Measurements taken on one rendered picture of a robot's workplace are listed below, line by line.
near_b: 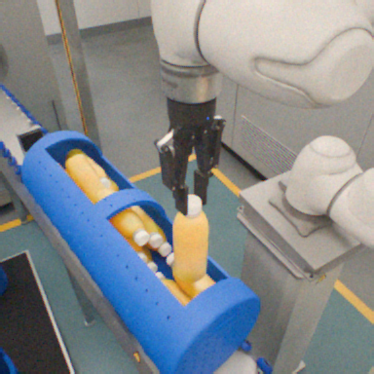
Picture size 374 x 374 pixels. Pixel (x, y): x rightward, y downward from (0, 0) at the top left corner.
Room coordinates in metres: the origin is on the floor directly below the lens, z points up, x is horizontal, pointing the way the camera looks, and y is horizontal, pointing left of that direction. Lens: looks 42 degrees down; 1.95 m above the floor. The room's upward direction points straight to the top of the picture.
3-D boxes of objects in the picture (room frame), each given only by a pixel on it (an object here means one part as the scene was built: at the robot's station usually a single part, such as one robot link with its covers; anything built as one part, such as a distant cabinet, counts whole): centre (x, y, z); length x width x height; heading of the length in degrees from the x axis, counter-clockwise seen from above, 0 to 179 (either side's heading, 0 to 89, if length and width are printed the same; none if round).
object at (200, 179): (0.53, -0.02, 1.48); 0.03 x 0.01 x 0.07; 39
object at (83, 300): (1.08, 0.55, 0.31); 0.06 x 0.06 x 0.63; 39
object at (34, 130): (1.35, 0.67, 1.00); 0.10 x 0.04 x 0.15; 129
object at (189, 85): (0.52, 0.00, 1.71); 0.09 x 0.09 x 0.06
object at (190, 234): (0.52, 0.00, 1.34); 0.07 x 0.07 x 0.20
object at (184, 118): (0.52, 0.00, 1.64); 0.08 x 0.07 x 0.09; 129
